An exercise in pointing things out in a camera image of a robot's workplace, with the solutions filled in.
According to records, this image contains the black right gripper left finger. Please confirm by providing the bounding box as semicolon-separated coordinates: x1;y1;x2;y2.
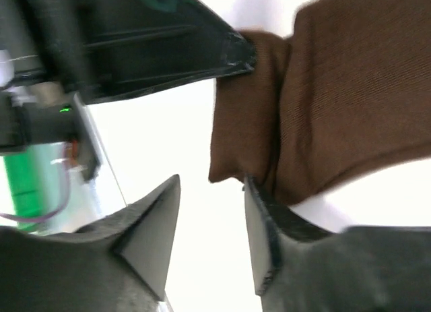
1;175;180;311

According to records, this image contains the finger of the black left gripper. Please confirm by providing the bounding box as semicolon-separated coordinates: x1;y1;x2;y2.
1;0;256;103

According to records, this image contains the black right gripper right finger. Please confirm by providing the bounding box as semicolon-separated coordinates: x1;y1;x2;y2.
244;176;430;312

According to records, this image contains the dark brown striped-cuff sock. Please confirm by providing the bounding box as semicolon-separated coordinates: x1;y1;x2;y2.
209;0;430;205

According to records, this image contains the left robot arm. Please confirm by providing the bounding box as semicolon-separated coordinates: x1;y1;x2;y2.
1;0;256;181

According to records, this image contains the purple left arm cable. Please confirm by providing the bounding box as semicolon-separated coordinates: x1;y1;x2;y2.
0;160;73;222

